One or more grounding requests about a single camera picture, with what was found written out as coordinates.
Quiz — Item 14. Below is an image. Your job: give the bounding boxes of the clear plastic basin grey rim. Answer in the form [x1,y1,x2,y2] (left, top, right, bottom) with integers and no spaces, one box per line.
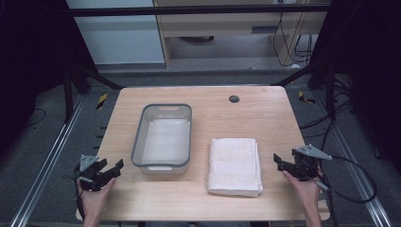
[130,103,193,176]

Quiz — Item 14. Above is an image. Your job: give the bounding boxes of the aluminium floor rail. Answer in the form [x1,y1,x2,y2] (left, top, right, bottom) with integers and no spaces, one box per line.
[9,94,87,227]
[313,90,392,227]

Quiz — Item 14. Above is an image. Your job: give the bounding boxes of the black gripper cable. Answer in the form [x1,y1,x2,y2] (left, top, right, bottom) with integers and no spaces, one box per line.
[73,171,87,221]
[315,155,378,227]

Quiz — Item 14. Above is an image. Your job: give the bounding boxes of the black metal stand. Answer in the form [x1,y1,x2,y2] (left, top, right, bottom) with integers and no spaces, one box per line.
[62,61,125,125]
[271,61,337,121]

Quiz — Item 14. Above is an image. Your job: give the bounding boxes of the light wooden desk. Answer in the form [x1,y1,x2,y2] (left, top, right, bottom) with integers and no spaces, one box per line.
[152,0,332,68]

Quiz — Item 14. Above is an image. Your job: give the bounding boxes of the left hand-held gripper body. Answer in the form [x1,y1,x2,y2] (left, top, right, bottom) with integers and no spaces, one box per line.
[74,153,110,193]

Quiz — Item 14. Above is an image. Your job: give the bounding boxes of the person's left hand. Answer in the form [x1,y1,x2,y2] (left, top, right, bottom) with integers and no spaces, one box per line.
[77,177,117,213]

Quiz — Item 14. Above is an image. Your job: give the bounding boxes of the black curtain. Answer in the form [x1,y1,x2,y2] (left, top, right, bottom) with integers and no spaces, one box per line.
[310,0,401,174]
[0,0,98,159]

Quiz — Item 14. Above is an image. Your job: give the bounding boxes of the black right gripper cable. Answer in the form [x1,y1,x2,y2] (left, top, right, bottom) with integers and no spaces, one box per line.
[315,155,378,227]

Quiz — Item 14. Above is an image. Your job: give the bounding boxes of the black floor cables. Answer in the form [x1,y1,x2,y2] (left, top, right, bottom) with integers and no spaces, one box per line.
[298,75,358,140]

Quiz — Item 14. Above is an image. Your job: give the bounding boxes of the person's right hand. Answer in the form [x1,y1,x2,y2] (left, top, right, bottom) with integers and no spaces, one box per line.
[281,170,322,208]

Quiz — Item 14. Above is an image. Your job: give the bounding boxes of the black hanging cables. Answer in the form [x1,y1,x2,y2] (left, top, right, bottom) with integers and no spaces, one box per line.
[271,11,314,68]

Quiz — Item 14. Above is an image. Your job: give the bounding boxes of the black floor cable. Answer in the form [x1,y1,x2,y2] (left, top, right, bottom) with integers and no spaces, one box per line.
[25,108,47,129]

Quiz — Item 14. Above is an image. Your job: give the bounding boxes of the white cabinet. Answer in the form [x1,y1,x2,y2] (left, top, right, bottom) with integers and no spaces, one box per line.
[65,0,166,66]

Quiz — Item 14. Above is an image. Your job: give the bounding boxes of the white towel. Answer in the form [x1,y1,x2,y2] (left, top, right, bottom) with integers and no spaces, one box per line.
[205,137,264,199]

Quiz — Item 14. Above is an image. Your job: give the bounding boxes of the yellow black hazard tape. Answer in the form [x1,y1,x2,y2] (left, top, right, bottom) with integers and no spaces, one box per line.
[297,90,317,105]
[96,93,109,111]

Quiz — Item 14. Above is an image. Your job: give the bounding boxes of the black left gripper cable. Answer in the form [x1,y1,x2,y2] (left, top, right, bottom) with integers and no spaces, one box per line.
[73,171,87,221]

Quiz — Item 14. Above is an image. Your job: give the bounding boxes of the black horizontal frame bar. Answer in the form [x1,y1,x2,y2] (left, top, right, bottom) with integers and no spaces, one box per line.
[68,4,332,17]

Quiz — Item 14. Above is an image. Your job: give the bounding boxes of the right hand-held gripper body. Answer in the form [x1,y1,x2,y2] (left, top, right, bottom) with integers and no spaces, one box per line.
[290,144,333,183]

